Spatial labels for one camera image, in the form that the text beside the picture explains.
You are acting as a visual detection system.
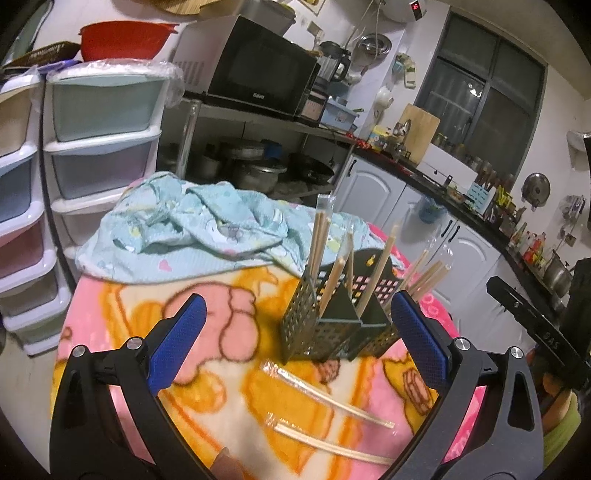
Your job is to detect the wooden chopsticks pair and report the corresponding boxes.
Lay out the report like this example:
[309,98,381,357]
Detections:
[260,361,396,430]

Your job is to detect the white kitchen cabinets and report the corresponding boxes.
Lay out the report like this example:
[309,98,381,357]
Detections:
[335,154,535,352]

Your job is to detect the person's hand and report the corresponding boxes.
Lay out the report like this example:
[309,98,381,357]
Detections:
[211,447,245,480]

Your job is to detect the steel pot on counter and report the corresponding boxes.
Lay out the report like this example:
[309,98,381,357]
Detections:
[543,253,573,298]

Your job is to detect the pink cartoon fleece blanket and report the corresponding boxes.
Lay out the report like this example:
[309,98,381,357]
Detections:
[48,225,488,480]

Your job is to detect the chopsticks standing in basket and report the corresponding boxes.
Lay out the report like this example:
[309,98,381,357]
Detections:
[308,194,335,282]
[394,245,455,302]
[318,228,353,317]
[356,223,400,317]

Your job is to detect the metal pot lid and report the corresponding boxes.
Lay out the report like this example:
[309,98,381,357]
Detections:
[521,172,551,210]

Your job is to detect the dark green utensil basket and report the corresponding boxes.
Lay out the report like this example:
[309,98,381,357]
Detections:
[280,248,400,364]

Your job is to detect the light blue patterned cloth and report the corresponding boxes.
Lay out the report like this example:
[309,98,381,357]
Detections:
[75,171,385,285]

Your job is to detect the wooden cutting board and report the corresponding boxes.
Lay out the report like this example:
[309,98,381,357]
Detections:
[399,104,441,165]

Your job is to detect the dark framed window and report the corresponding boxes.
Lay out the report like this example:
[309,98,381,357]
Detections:
[415,13,546,177]

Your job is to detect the metal shelf rack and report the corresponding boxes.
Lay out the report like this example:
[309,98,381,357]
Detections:
[174,91,357,199]

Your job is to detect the pastel plastic drawer unit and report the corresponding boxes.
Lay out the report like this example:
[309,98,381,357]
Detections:
[42,59,184,277]

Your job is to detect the blender jug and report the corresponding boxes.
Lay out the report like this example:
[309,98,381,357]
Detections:
[318,41,351,83]

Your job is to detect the red plastic basin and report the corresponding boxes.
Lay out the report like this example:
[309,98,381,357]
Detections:
[79,20,177,62]

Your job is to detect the black microwave oven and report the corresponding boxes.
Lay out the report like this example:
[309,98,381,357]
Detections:
[172,16,317,116]

